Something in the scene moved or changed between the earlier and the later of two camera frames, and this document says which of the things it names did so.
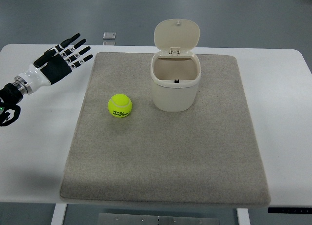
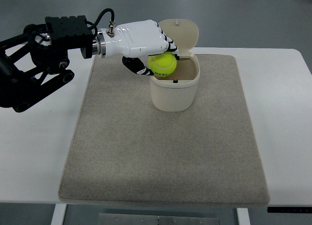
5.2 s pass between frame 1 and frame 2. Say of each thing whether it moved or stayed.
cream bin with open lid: stayed
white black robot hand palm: moved
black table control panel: stayed
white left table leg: stayed
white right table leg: stayed
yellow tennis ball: moved
